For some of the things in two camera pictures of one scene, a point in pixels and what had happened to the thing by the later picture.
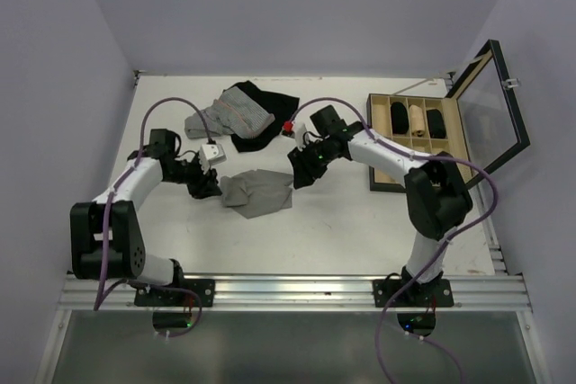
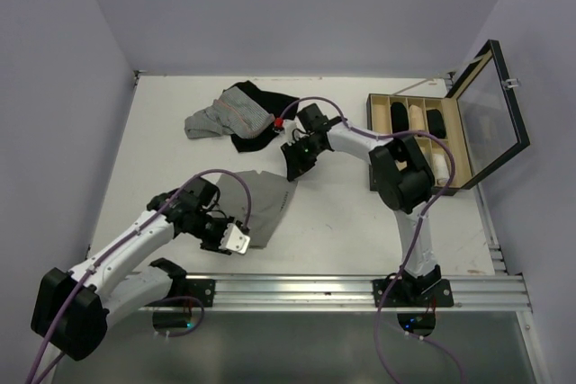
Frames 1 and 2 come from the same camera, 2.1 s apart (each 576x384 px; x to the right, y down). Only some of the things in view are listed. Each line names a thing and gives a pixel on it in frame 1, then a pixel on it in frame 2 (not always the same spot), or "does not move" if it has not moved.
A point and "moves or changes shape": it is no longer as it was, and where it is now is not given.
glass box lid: x=490 y=127 does not move
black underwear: x=281 y=105 does not move
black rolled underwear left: x=400 y=119 does not move
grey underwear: x=257 y=192 moves or changes shape
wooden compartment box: x=419 y=125 does not move
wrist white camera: x=212 y=154 to x=234 y=239
